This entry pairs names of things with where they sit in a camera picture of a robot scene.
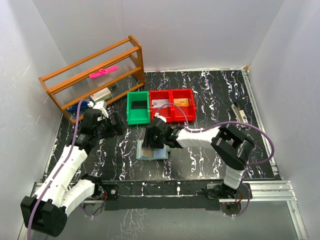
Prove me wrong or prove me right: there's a white striped credit card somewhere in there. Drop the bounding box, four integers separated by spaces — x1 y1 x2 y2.
151 99 169 109

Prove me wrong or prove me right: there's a purple cable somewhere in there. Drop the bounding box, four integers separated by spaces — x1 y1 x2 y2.
154 102 276 217
26 99 95 240

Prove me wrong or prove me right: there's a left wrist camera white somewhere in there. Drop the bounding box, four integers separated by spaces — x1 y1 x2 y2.
92 100 109 118

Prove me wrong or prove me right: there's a white red box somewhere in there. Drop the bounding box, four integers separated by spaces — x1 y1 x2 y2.
90 87 112 102

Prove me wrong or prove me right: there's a middle red plastic bin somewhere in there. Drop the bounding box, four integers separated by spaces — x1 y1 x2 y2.
149 90 174 123

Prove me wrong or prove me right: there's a black credit card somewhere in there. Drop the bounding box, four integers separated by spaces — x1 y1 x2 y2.
130 100 149 110

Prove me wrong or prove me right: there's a wooden shelf rack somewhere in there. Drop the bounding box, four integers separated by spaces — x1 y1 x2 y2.
39 35 146 124

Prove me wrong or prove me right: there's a right red plastic bin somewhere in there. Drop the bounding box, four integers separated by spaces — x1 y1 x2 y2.
171 88 197 122

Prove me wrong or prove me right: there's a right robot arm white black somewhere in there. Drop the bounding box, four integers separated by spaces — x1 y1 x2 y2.
141 117 255 199

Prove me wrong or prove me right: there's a red plastic bin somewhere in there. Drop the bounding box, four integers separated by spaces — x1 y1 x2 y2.
171 88 197 122
149 90 174 123

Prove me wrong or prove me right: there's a blue stapler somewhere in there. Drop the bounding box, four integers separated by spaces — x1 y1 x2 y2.
67 98 95 112

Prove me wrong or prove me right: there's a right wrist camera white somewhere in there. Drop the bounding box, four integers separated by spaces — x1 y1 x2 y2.
154 112 167 123

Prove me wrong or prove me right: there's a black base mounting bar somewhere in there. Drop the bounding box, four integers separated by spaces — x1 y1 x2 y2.
74 179 253 212

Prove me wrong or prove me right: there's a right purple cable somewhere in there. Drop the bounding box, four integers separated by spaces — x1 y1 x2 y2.
154 102 276 217

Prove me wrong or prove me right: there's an orange card in bin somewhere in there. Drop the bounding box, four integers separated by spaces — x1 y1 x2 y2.
173 98 190 107

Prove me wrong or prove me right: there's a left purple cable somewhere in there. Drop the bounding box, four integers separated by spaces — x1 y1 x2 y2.
26 99 95 240

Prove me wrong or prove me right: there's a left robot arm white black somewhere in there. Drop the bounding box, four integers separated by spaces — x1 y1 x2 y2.
20 108 125 240

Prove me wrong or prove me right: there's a black grey stapler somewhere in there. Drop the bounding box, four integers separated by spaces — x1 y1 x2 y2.
231 100 248 124

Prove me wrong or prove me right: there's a pink plastic clip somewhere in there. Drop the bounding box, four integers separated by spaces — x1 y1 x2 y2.
89 66 119 79

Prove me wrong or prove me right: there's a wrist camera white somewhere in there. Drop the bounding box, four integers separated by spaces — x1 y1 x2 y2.
154 112 167 123
92 100 109 118

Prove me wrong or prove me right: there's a green plastic bin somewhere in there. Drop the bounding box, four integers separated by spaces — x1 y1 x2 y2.
126 91 151 125

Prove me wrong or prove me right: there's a green card holder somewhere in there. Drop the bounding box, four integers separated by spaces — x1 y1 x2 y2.
136 140 171 160

